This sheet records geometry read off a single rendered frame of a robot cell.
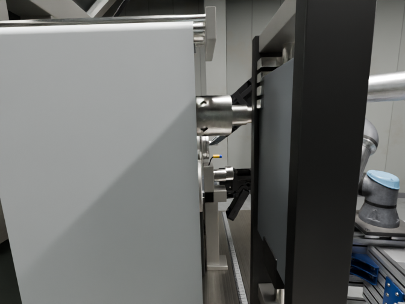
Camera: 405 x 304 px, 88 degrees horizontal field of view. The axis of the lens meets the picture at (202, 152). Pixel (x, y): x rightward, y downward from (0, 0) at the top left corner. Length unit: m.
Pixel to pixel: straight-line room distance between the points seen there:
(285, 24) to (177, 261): 0.29
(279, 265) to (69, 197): 0.26
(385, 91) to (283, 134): 0.54
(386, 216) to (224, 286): 0.86
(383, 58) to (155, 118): 3.97
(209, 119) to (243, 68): 3.26
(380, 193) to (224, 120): 1.01
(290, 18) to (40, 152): 0.29
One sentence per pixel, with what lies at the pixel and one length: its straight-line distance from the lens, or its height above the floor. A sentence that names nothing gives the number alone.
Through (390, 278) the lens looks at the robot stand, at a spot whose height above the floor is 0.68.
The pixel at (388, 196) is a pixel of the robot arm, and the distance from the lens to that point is 1.25.
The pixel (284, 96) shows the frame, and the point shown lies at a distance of 0.23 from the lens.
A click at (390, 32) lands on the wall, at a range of 4.20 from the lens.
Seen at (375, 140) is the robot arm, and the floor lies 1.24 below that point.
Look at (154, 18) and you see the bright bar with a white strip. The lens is 0.30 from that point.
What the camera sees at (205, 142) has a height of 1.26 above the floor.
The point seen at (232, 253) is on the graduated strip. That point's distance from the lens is 0.75.
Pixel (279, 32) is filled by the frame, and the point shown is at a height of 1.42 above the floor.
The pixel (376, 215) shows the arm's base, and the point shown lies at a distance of 1.27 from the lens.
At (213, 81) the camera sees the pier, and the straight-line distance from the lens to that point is 3.26.
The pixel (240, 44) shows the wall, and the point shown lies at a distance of 3.64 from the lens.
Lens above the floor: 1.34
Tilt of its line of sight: 10 degrees down
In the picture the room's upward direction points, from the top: 2 degrees counter-clockwise
